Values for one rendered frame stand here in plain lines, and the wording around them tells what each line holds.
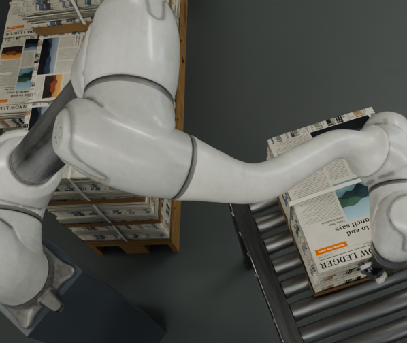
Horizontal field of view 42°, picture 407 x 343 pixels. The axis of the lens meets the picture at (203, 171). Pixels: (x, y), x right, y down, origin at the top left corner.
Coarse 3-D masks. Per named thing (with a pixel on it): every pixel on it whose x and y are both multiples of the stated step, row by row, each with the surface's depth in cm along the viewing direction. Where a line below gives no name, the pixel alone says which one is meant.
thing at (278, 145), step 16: (352, 112) 137; (368, 112) 136; (304, 128) 136; (320, 128) 136; (336, 128) 135; (352, 128) 134; (272, 144) 136; (288, 144) 135; (336, 160) 131; (320, 176) 130
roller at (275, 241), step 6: (276, 234) 150; (282, 234) 150; (288, 234) 149; (264, 240) 150; (270, 240) 149; (276, 240) 149; (282, 240) 149; (288, 240) 149; (270, 246) 148; (276, 246) 149; (282, 246) 149; (288, 246) 149; (270, 252) 149; (276, 252) 151
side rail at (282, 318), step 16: (240, 208) 154; (240, 224) 152; (256, 240) 150; (256, 256) 148; (256, 272) 146; (272, 272) 145; (272, 288) 143; (272, 304) 142; (288, 304) 141; (272, 320) 142; (288, 320) 139; (288, 336) 138
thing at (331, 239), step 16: (368, 192) 127; (320, 208) 127; (336, 208) 126; (352, 208) 126; (368, 208) 125; (304, 224) 126; (320, 224) 125; (336, 224) 124; (352, 224) 124; (368, 224) 123; (304, 240) 127; (320, 240) 123; (336, 240) 122; (352, 240) 122; (368, 240) 121; (304, 256) 134; (320, 256) 121; (336, 256) 121; (352, 256) 120; (368, 256) 120; (320, 272) 120; (336, 272) 123; (352, 272) 129; (320, 288) 135
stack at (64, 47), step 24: (168, 0) 240; (48, 48) 187; (72, 48) 186; (48, 72) 183; (48, 96) 179; (72, 192) 175; (96, 192) 174; (120, 192) 174; (72, 216) 197; (96, 216) 195; (120, 216) 195; (144, 216) 195; (168, 216) 218; (96, 240) 223
